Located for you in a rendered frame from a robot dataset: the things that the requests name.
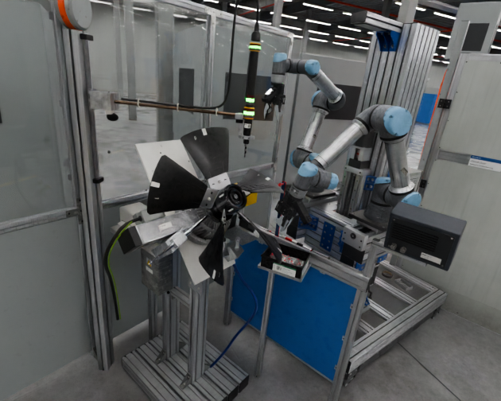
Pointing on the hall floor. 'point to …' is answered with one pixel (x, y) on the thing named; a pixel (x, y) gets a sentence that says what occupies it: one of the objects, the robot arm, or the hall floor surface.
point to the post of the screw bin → (264, 323)
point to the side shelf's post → (152, 314)
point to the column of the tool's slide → (89, 197)
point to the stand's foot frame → (155, 375)
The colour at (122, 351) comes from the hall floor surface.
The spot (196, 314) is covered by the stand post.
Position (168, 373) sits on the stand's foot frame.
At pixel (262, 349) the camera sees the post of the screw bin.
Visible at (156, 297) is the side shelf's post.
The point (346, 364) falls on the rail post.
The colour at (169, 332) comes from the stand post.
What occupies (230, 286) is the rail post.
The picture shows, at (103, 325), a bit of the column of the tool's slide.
